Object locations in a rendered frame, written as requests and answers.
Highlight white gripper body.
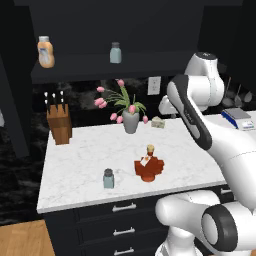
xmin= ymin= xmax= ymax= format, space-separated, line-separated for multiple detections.
xmin=158 ymin=94 xmax=178 ymax=117

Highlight red maple-leaf syrup bottle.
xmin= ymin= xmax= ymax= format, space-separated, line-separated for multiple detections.
xmin=133 ymin=143 xmax=166 ymax=183

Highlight grey-capped glass shaker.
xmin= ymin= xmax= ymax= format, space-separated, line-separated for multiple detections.
xmin=102 ymin=168 xmax=116 ymax=190
xmin=109 ymin=41 xmax=123 ymax=64

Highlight orange condiment bottle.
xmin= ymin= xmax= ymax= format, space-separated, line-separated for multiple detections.
xmin=37 ymin=35 xmax=56 ymax=69

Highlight dark cabinet door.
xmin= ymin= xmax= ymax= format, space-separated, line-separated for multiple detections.
xmin=0 ymin=0 xmax=36 ymax=160

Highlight grey vase with pink tulips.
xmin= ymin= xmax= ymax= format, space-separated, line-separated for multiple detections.
xmin=94 ymin=78 xmax=150 ymax=135

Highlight hanging grey ladle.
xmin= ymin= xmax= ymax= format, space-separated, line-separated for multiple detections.
xmin=222 ymin=77 xmax=235 ymax=108

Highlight blue kitchen scale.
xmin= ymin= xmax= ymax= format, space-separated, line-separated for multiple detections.
xmin=220 ymin=107 xmax=256 ymax=131

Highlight hanging grey spoon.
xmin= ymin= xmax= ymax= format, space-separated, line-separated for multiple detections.
xmin=234 ymin=84 xmax=244 ymax=108
xmin=243 ymin=91 xmax=254 ymax=104

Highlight wooden knife block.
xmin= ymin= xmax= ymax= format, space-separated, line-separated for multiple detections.
xmin=43 ymin=89 xmax=73 ymax=146

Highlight dark drawer front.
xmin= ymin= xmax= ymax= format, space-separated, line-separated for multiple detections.
xmin=80 ymin=240 xmax=162 ymax=256
xmin=77 ymin=217 xmax=168 ymax=245
xmin=73 ymin=195 xmax=162 ymax=224

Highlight white wall socket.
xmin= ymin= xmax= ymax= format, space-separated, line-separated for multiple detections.
xmin=147 ymin=76 xmax=162 ymax=96

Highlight dark open wall cabinet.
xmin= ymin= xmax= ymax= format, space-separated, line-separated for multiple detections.
xmin=13 ymin=0 xmax=244 ymax=85

